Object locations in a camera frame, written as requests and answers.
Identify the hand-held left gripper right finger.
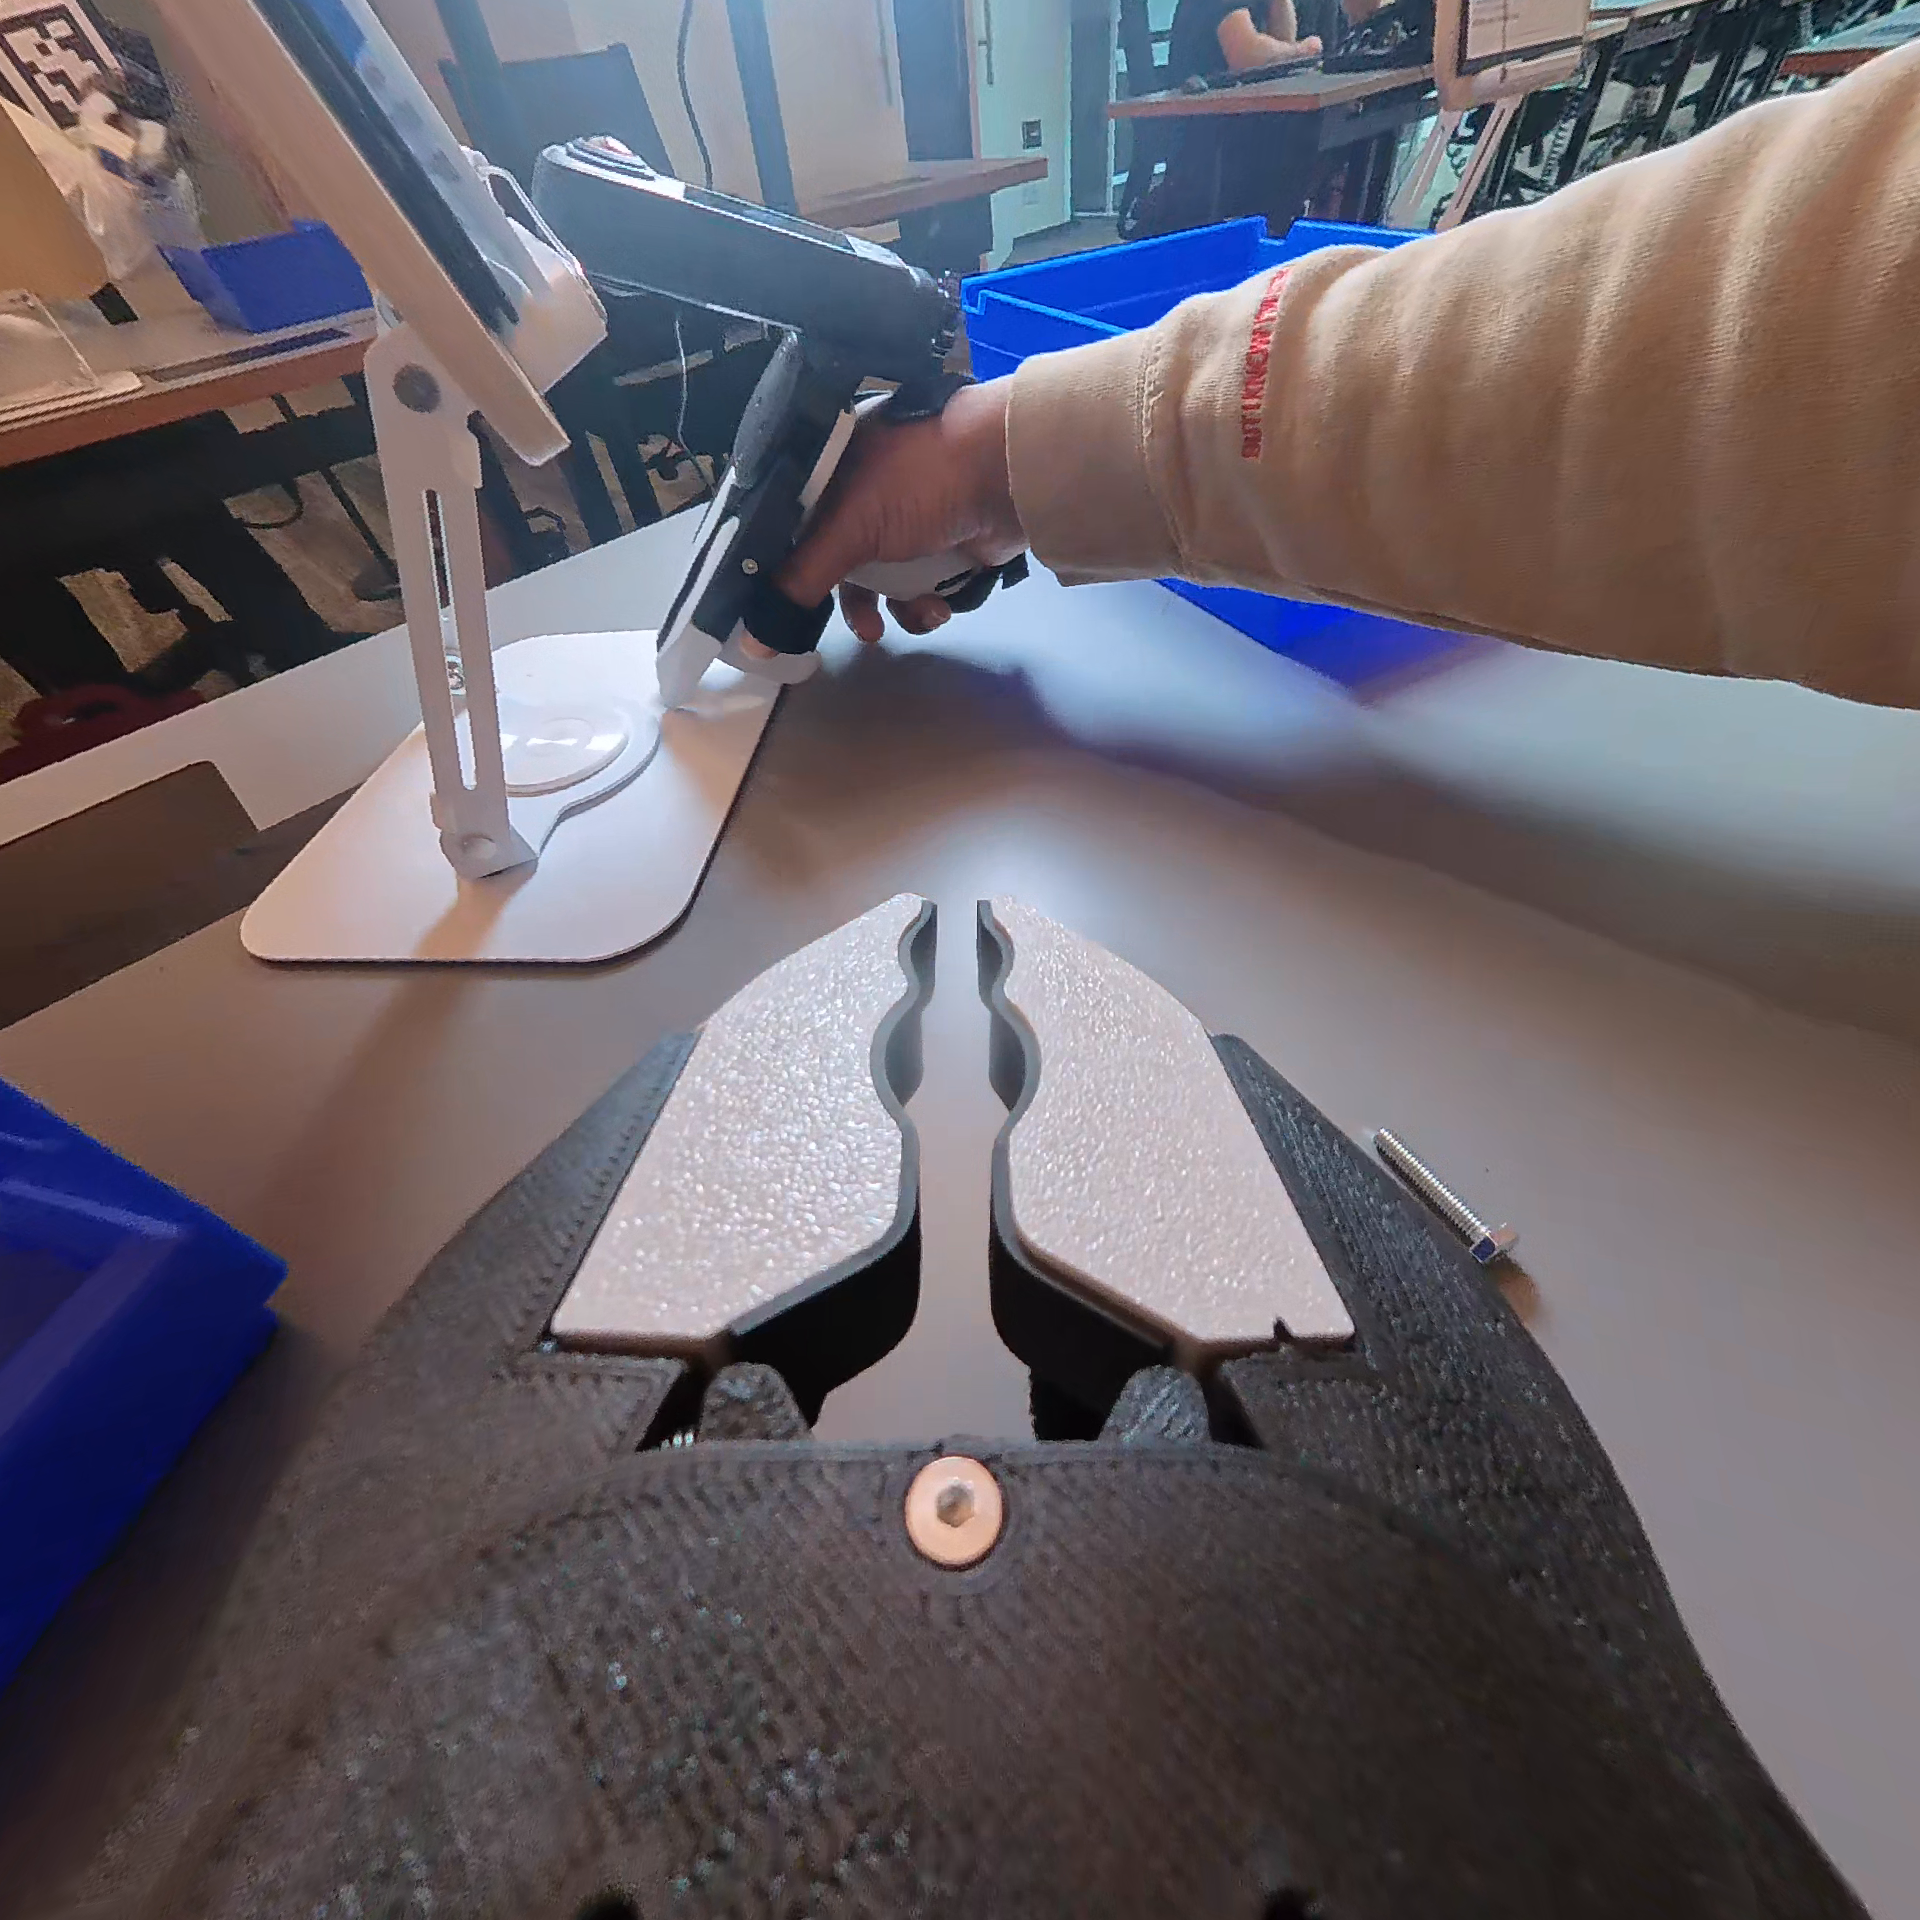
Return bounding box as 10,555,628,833
975,891,1359,1412

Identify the wooden desk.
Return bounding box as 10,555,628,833
1103,61,1443,235
0,301,393,476

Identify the person's right hand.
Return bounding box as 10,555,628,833
774,374,1030,648

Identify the white tablet stand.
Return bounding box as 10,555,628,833
151,0,789,969

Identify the small blue bin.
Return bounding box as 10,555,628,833
166,225,378,332

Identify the person's right forearm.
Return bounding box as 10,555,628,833
1005,46,1920,713

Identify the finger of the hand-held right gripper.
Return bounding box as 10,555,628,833
657,335,874,711

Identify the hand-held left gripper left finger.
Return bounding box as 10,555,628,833
550,891,942,1406

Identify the blue plastic bin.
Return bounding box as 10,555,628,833
961,217,1478,685
0,1080,290,1688

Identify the silver bolt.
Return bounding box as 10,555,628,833
1372,1127,1523,1268

